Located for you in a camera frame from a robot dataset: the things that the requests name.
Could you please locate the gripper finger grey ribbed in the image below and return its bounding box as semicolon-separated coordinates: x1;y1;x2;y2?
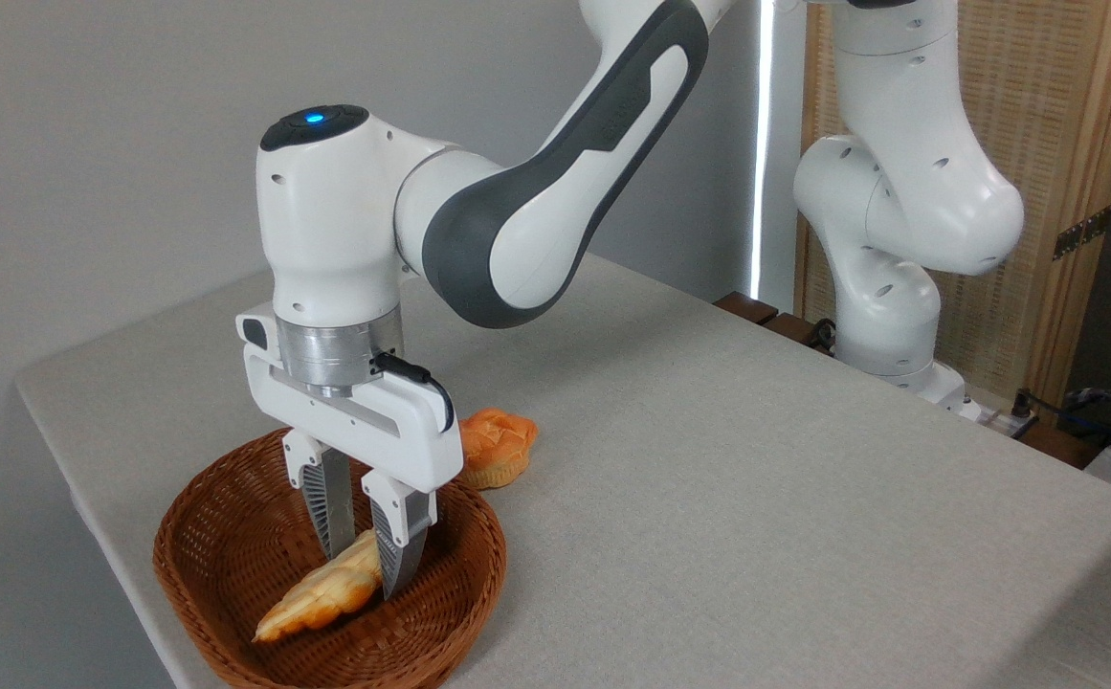
282;429;358;562
361;469;440;602

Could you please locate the metal screen hinge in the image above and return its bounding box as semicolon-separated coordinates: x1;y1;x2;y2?
1052;206;1111;262

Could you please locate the white power strip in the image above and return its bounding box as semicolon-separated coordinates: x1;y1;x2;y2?
955;394;1040;440

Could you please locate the black cable bundle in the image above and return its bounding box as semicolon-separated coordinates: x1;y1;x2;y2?
1009;386;1111;497

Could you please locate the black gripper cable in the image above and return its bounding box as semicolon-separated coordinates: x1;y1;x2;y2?
369;351;456;434

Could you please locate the long braided bread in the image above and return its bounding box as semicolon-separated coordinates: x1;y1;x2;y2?
252;528;387;644

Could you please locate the dark brown wooden block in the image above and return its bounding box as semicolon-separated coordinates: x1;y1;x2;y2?
763;312;835;353
713;291;782;327

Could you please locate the round orange bread bun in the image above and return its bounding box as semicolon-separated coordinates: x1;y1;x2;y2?
457;408;540;492

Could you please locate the brown wicker basket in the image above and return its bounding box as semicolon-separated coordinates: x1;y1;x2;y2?
152;427;508;689

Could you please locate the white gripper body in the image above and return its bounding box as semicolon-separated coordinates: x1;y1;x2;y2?
235;304;466;496

